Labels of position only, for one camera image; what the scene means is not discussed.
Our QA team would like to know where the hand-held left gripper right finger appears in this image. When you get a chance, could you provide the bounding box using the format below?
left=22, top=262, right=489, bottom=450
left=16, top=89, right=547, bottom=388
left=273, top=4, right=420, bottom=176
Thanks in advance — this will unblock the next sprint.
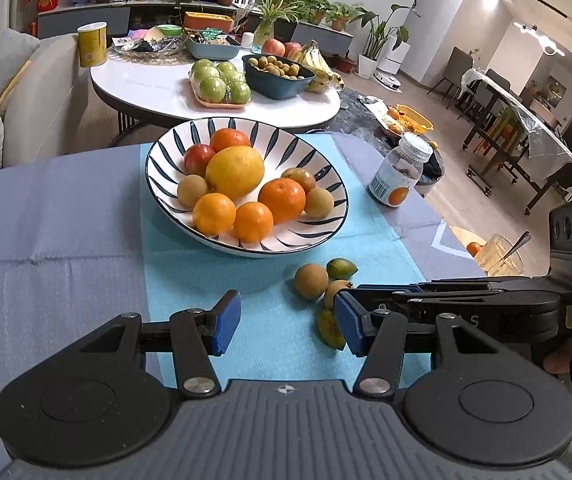
left=334, top=290, right=519, bottom=401

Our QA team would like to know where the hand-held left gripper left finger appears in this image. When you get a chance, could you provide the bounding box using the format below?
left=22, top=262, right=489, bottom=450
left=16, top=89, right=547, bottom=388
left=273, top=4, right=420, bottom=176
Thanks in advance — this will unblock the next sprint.
left=66, top=289, right=243, bottom=400

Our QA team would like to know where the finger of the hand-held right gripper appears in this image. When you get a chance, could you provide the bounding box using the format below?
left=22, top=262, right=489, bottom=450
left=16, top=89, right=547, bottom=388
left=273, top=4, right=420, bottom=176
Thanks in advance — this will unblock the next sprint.
left=406, top=275, right=556, bottom=294
left=353, top=282, right=467, bottom=312

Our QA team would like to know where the brown longan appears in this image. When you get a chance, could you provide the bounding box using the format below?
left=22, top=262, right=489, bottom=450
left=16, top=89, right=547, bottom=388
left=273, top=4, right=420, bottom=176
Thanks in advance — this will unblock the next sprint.
left=324, top=280, right=355, bottom=311
left=294, top=263, right=329, bottom=300
left=177, top=174, right=209, bottom=208
left=304, top=187, right=335, bottom=219

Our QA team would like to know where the small smooth orange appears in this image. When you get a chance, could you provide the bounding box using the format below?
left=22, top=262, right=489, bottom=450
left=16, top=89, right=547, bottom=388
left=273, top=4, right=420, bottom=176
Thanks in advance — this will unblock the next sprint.
left=234, top=201, right=275, bottom=243
left=193, top=192, right=237, bottom=237

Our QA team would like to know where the deep orange tangerine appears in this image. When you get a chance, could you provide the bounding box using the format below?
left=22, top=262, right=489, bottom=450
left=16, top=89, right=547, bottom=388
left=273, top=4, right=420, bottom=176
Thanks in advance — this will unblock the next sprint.
left=258, top=177, right=307, bottom=226
left=209, top=128, right=251, bottom=154

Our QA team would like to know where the red-brown jujube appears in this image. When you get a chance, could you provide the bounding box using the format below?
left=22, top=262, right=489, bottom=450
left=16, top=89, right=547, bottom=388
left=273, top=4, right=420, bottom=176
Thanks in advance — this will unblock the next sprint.
left=281, top=167, right=317, bottom=195

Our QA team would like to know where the large yellow citrus fruit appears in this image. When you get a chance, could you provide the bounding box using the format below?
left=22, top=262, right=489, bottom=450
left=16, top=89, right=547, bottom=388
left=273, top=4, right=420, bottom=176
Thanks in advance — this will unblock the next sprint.
left=205, top=145, right=265, bottom=202

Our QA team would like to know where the white blue-striped bowl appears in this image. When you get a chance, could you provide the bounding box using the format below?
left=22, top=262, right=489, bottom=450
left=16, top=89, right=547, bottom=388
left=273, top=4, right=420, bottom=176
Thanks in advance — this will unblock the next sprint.
left=145, top=116, right=349, bottom=258

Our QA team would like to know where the green olive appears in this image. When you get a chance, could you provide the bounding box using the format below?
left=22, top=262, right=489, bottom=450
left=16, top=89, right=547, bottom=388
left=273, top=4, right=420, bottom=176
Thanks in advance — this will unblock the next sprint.
left=316, top=307, right=347, bottom=351
left=326, top=258, right=351, bottom=281

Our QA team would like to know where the glass cup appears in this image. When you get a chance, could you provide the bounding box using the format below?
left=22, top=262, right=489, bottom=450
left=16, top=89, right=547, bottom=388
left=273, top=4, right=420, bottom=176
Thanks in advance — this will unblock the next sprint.
left=476, top=232, right=524, bottom=277

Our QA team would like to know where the metal spoon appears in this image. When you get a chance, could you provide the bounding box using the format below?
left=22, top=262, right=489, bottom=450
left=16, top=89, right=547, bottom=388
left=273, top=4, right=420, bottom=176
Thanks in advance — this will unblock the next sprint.
left=503, top=231, right=531, bottom=262

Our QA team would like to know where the clear bottle with white cap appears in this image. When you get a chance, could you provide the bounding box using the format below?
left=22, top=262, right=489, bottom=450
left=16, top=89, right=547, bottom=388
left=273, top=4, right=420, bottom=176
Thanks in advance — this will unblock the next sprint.
left=368, top=133, right=433, bottom=207

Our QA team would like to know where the black cloth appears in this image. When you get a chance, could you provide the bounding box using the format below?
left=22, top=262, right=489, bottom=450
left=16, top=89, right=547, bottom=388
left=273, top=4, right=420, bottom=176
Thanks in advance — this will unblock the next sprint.
left=418, top=147, right=446, bottom=181

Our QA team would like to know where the dining table with plastic cover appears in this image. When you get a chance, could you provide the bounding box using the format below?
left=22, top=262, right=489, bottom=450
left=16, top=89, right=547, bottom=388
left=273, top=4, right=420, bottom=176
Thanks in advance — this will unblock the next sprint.
left=460, top=67, right=572, bottom=216

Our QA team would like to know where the small red apple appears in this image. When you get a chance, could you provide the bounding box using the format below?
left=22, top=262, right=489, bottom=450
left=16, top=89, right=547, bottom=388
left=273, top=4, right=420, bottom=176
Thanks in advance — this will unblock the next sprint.
left=183, top=143, right=217, bottom=177

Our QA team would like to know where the yellow plastic basket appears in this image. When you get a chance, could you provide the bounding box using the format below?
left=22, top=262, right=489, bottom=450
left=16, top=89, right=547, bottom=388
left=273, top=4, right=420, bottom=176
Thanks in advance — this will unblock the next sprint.
left=395, top=104, right=434, bottom=135

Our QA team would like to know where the dark marbled table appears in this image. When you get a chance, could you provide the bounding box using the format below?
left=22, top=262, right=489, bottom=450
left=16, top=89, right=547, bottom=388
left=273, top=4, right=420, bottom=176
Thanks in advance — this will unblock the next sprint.
left=331, top=87, right=401, bottom=137

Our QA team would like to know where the grey dining chair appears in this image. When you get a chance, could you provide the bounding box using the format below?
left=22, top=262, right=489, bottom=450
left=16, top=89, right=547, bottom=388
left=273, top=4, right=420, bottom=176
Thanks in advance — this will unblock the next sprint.
left=428, top=46, right=474, bottom=111

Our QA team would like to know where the pendant lamp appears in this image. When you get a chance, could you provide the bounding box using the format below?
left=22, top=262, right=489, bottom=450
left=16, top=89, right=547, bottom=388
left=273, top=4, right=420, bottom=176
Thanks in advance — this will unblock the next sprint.
left=513, top=20, right=566, bottom=58

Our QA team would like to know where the white robot vacuum dock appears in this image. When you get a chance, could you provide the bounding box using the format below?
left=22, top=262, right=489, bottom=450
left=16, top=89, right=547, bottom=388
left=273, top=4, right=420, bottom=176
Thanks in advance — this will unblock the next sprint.
left=373, top=40, right=411, bottom=92

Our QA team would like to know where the tray of green apples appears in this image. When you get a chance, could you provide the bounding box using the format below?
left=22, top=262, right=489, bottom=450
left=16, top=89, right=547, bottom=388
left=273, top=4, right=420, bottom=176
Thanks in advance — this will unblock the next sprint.
left=188, top=59, right=253, bottom=109

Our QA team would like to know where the dark blue oval bowl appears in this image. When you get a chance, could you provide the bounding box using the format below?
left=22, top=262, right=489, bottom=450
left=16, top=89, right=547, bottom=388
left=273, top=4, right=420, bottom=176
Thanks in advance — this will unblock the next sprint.
left=242, top=53, right=317, bottom=100

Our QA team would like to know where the bunch of bananas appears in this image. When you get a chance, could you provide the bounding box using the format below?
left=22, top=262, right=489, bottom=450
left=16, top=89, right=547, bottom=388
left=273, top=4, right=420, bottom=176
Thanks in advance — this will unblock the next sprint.
left=288, top=40, right=345, bottom=93

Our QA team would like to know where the white round table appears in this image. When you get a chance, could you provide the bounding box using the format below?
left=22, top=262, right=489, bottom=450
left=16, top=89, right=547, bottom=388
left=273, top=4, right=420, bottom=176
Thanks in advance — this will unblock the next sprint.
left=90, top=47, right=341, bottom=134

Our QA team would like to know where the pile of longans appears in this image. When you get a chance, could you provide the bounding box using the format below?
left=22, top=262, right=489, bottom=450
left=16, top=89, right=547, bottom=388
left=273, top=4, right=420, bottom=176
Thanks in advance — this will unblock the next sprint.
left=247, top=55, right=311, bottom=80

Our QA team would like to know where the large-leaf plant in white pot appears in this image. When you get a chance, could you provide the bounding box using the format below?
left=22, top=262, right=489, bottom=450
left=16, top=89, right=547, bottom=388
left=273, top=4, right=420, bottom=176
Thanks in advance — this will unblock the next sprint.
left=351, top=4, right=411, bottom=79

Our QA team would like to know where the blue plastic basket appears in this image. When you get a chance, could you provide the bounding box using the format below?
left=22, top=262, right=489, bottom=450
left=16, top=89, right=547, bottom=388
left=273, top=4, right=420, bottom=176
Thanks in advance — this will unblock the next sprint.
left=184, top=35, right=243, bottom=61

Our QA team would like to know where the beige sofa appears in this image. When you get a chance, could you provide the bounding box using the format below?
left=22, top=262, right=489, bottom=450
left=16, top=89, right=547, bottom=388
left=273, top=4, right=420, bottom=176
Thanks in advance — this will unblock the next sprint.
left=0, top=0, right=93, bottom=178

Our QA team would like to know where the glass plate of snacks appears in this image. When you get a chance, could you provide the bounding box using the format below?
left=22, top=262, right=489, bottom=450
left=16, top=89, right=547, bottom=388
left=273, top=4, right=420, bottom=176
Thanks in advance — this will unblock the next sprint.
left=111, top=35, right=187, bottom=59

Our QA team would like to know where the orange box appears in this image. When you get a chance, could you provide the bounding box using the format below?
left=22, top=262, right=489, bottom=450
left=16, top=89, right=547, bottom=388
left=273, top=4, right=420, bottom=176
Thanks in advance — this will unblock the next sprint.
left=183, top=11, right=235, bottom=33

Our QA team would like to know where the spider plant in glass vase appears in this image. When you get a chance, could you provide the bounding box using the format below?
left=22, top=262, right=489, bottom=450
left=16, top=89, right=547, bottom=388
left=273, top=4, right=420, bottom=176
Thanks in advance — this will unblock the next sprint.
left=253, top=0, right=307, bottom=48

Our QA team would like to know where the yellow can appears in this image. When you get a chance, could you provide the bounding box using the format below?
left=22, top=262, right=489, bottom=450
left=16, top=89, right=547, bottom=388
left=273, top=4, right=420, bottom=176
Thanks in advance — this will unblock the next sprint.
left=77, top=22, right=108, bottom=68

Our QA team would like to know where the grey low cabinet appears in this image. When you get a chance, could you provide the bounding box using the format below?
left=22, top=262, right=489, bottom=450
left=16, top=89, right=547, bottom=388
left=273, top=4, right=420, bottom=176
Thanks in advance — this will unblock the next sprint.
left=36, top=0, right=354, bottom=56

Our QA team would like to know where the grey cushion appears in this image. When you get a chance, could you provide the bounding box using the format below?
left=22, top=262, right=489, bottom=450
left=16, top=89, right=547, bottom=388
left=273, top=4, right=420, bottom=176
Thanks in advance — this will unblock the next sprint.
left=0, top=20, right=42, bottom=106

